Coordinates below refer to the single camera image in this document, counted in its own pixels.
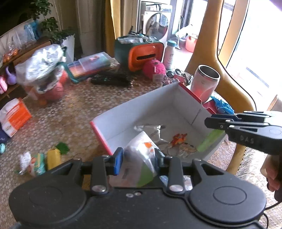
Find pink yarn ball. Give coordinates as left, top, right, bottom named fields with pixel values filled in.
left=142, top=59, right=166, bottom=80

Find colourful pen case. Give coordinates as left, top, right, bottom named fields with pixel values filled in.
left=67, top=52, right=113, bottom=80

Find black item clear bag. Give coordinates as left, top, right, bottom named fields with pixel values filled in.
left=134, top=125, right=168, bottom=145

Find yellow cardboard box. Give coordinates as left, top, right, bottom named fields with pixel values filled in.
left=46, top=148, right=61, bottom=170

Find right hand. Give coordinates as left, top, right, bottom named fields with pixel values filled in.
left=260, top=154, right=281, bottom=192

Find yellow chair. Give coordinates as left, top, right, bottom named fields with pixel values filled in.
left=184, top=0, right=257, bottom=176

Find pink drink bottle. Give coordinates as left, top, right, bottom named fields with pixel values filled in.
left=163, top=40, right=176, bottom=70

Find red white cardboard box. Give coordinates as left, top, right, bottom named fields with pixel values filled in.
left=90, top=83, right=215, bottom=155

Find steel pink tumbler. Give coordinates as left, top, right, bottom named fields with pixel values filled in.
left=191, top=64, right=220, bottom=103

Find green cylinder tube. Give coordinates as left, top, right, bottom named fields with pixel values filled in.
left=197, top=129, right=224, bottom=152

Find teal small round case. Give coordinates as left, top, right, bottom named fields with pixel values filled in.
left=0, top=143, right=6, bottom=154

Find clear bag pink toys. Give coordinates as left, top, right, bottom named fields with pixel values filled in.
left=15, top=44, right=68, bottom=106

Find orange green storage box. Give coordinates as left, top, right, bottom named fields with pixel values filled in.
left=114, top=34, right=164, bottom=72

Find orange white tissue pack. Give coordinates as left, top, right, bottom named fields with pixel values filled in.
left=1, top=98, right=32, bottom=137

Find clear white beads bag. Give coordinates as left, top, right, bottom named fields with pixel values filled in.
left=16, top=151, right=32, bottom=175

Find white green plastic bag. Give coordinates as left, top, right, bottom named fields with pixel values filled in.
left=109, top=131, right=157, bottom=187

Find black remote control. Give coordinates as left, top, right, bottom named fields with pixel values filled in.
left=90, top=74, right=131, bottom=87

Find potted green plant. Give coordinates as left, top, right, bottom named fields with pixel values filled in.
left=31, top=1, right=75, bottom=63

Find red orange small toy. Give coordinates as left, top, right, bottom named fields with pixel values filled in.
left=170, top=134, right=187, bottom=146

